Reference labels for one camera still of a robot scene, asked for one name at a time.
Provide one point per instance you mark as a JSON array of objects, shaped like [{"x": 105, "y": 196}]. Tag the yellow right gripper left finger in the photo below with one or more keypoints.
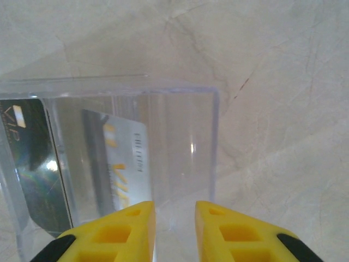
[{"x": 136, "y": 245}]

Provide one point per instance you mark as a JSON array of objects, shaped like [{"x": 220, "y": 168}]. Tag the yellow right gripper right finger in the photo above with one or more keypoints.
[{"x": 212, "y": 245}]

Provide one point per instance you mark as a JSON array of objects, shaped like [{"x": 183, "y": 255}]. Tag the silver VIP card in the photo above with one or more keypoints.
[{"x": 128, "y": 152}]

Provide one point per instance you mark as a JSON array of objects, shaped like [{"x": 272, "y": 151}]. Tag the black VIP card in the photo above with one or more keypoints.
[{"x": 32, "y": 152}]

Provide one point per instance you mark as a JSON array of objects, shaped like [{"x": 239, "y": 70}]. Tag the clear plastic box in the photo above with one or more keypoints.
[{"x": 185, "y": 136}]

